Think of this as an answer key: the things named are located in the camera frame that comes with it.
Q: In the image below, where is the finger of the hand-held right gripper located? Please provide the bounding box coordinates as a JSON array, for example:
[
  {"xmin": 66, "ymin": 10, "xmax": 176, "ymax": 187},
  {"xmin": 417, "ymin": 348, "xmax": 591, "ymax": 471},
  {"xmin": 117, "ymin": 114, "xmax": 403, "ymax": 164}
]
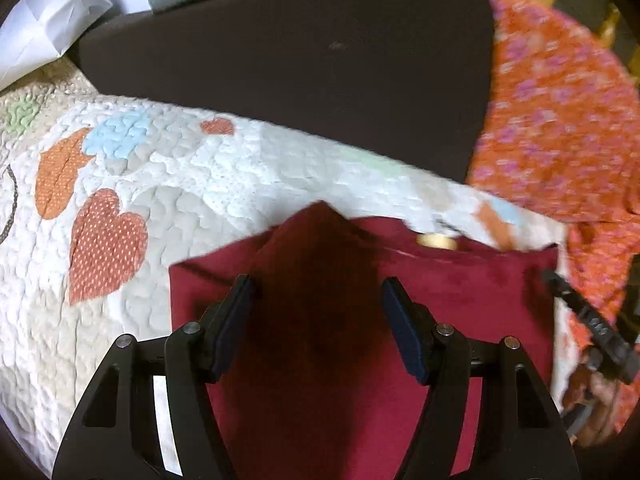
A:
[{"xmin": 542, "ymin": 269, "xmax": 637, "ymax": 387}]

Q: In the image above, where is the dark red cloth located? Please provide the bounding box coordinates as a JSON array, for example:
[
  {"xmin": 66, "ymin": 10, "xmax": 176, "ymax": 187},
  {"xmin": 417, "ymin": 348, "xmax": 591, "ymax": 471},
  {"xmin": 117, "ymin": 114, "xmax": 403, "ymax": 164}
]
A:
[{"xmin": 168, "ymin": 200, "xmax": 560, "ymax": 480}]

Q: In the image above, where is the orange floral cloth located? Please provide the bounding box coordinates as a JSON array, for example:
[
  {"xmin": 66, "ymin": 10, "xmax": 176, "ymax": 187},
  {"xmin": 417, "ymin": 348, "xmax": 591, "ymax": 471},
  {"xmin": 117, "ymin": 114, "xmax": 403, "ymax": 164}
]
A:
[{"xmin": 465, "ymin": 0, "xmax": 640, "ymax": 443}]

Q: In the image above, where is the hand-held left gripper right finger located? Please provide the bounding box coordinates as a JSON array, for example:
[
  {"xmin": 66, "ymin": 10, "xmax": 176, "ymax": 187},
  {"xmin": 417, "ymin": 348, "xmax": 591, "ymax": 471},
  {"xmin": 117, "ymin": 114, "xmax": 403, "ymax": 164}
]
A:
[{"xmin": 381, "ymin": 277, "xmax": 581, "ymax": 480}]

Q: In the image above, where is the dark brown flat cushion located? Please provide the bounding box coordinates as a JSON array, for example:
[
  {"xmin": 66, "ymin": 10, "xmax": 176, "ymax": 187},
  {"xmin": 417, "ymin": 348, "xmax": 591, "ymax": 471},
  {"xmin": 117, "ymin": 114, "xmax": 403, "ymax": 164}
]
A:
[{"xmin": 77, "ymin": 0, "xmax": 497, "ymax": 184}]

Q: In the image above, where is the quilted heart-print blanket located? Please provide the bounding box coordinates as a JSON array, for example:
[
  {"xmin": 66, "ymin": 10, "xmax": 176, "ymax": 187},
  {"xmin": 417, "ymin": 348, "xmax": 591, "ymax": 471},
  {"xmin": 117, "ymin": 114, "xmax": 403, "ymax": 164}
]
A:
[{"xmin": 0, "ymin": 57, "xmax": 576, "ymax": 477}]

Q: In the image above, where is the white paper bag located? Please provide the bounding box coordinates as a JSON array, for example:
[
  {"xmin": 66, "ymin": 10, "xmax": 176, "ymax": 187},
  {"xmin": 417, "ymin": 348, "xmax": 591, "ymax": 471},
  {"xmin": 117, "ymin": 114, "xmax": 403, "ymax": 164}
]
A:
[{"xmin": 0, "ymin": 0, "xmax": 151, "ymax": 92}]

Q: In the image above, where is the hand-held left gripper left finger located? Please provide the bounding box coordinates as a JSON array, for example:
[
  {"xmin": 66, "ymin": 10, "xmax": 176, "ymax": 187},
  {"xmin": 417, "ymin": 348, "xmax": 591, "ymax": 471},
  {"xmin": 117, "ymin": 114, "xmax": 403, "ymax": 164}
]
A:
[{"xmin": 51, "ymin": 274, "xmax": 258, "ymax": 480}]

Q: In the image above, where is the small tan tag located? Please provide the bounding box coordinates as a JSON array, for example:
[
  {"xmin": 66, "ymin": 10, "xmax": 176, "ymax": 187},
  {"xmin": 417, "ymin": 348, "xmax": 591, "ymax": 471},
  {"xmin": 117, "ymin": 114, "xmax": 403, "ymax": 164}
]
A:
[{"xmin": 417, "ymin": 232, "xmax": 459, "ymax": 251}]

